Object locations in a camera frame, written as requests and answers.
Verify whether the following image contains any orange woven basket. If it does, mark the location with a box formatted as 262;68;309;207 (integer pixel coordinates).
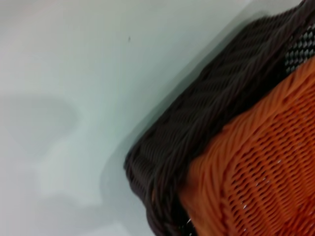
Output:
177;59;315;236

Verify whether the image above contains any dark brown woven basket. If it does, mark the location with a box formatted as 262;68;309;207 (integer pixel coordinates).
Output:
123;0;315;236

